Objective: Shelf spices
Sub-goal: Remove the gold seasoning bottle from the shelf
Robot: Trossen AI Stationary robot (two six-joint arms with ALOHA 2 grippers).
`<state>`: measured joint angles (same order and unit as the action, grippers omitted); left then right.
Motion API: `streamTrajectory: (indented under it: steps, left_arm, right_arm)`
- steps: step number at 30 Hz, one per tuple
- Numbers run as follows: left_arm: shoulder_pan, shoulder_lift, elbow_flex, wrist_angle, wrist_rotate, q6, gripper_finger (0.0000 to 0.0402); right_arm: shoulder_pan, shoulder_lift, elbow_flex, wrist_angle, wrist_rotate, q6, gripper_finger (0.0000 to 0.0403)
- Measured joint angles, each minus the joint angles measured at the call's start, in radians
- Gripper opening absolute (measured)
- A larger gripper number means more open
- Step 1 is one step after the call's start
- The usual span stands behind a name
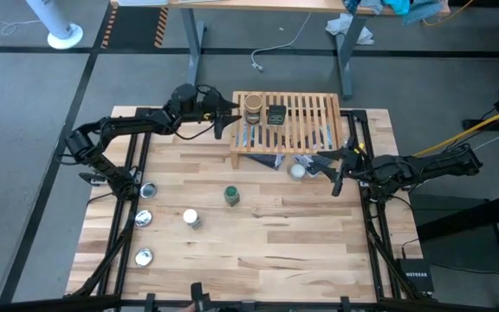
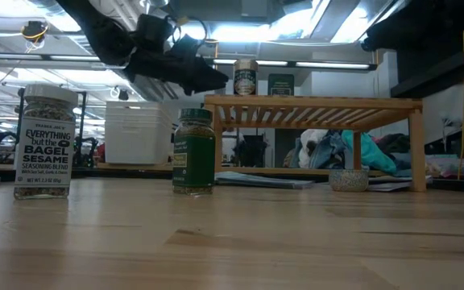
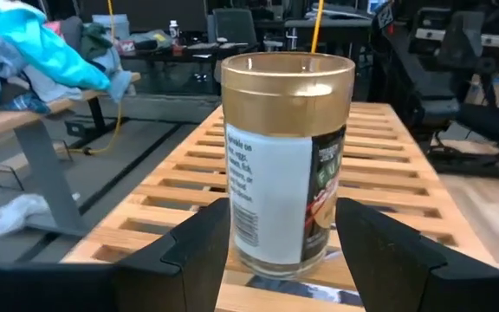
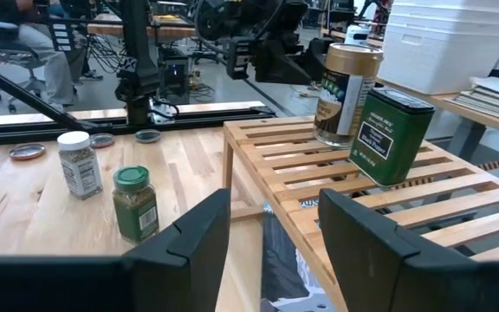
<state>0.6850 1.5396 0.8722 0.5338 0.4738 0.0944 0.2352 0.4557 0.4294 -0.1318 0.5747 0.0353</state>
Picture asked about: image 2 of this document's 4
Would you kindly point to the green oregano spice jar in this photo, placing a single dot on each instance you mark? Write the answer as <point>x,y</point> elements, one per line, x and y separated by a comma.
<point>193,157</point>

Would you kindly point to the white plastic storage bin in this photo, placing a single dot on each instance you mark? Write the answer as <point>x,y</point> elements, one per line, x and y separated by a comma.
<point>137,133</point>

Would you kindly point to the black hanging ceiling lamp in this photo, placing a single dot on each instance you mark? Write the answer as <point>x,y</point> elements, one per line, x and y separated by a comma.
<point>123,95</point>

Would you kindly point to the loose paper sheets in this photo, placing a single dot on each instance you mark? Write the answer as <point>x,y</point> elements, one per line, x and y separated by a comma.
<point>389,186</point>

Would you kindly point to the wooden slatted shelf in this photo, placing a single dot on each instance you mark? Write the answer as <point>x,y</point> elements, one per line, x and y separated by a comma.
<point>312,102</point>

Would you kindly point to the black office chair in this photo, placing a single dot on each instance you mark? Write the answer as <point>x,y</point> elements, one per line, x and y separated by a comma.
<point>254,152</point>

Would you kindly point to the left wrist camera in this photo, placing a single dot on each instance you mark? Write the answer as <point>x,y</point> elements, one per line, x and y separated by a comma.
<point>155,32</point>

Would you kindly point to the white lid bagel seasoning jar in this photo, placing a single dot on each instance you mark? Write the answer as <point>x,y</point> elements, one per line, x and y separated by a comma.
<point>46,149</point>

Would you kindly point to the black overhead rack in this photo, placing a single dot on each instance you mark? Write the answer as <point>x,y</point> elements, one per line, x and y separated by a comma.
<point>437,68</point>

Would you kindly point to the speckled ceramic bowl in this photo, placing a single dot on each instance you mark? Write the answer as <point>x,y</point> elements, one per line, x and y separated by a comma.
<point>349,181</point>

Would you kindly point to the tan lid spice jar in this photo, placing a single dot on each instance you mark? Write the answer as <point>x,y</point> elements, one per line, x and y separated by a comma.
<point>245,80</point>

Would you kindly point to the pile of clothes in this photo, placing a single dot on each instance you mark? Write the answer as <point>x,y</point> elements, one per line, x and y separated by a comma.
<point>324,151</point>

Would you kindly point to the teal cloth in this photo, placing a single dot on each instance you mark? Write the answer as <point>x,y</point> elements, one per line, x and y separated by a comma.
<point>371,155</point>

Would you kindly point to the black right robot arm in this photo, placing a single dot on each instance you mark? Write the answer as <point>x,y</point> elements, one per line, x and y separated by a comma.
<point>417,20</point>

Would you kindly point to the pink plastic bag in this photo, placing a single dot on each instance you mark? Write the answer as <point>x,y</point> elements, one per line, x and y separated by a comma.
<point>449,171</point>

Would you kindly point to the black aluminium rig frame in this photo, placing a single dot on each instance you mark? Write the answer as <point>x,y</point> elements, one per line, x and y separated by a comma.
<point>135,174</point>

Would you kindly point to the dark green wall sign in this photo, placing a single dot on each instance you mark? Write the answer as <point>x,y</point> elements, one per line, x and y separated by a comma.
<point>280,84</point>

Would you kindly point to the long ceiling light bar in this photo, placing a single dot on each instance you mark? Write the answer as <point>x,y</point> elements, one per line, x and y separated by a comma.
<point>328,65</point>

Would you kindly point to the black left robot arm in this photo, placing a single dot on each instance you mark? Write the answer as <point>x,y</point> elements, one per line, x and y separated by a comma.
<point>99,32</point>

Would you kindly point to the blue-grey magazine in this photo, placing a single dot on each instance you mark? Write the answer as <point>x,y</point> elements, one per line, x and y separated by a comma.
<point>264,180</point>

